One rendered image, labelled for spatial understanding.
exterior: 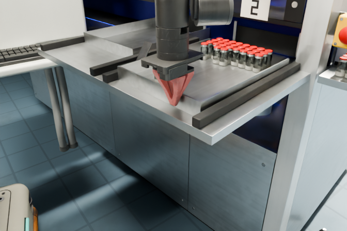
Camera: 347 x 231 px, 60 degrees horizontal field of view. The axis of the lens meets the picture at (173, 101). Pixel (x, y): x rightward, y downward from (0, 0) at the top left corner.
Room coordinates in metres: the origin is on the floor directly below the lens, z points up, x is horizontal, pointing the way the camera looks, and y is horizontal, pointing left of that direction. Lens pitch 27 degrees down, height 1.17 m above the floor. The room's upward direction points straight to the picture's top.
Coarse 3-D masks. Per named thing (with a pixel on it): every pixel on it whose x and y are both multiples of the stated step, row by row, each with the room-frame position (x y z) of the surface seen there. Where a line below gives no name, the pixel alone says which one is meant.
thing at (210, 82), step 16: (192, 48) 0.85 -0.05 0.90; (128, 64) 0.69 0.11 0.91; (192, 64) 0.77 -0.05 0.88; (208, 64) 0.77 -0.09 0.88; (128, 80) 0.64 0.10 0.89; (144, 80) 0.60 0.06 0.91; (192, 80) 0.66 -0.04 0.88; (208, 80) 0.66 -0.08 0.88; (224, 80) 0.66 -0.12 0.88; (240, 80) 0.66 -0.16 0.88; (256, 80) 0.62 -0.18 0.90; (160, 96) 0.56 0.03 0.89; (192, 96) 0.57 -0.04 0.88; (208, 96) 0.57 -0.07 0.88; (224, 96) 0.53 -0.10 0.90; (192, 112) 0.50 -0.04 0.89
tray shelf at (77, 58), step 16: (64, 48) 0.92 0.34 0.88; (80, 48) 0.92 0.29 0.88; (96, 48) 0.92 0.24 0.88; (64, 64) 0.80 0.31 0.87; (80, 64) 0.77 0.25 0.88; (96, 64) 0.77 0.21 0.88; (272, 64) 0.77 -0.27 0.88; (288, 64) 0.77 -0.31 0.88; (96, 80) 0.68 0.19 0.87; (288, 80) 0.66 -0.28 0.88; (304, 80) 0.69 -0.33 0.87; (128, 96) 0.59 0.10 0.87; (144, 96) 0.58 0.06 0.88; (256, 96) 0.58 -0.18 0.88; (272, 96) 0.58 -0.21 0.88; (160, 112) 0.52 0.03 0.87; (176, 112) 0.51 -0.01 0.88; (240, 112) 0.51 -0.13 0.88; (256, 112) 0.53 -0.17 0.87; (192, 128) 0.46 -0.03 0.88; (208, 128) 0.45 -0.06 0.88; (224, 128) 0.45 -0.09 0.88
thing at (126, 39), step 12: (120, 24) 1.09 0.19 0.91; (132, 24) 1.12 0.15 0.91; (144, 24) 1.16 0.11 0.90; (84, 36) 0.98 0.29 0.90; (96, 36) 0.93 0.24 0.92; (108, 36) 1.05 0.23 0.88; (120, 36) 1.05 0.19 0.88; (132, 36) 1.05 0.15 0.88; (144, 36) 1.05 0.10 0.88; (192, 36) 0.98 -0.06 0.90; (204, 36) 1.02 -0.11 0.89; (108, 48) 0.88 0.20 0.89; (120, 48) 0.84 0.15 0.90; (132, 48) 0.80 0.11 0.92
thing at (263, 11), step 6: (246, 0) 0.86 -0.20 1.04; (264, 0) 0.82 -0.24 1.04; (270, 0) 0.81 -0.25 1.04; (246, 6) 0.85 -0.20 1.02; (264, 6) 0.82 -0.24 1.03; (246, 12) 0.85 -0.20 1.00; (258, 12) 0.83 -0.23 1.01; (264, 12) 0.81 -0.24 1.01; (252, 18) 0.84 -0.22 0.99; (258, 18) 0.83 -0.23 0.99; (264, 18) 0.81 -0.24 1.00
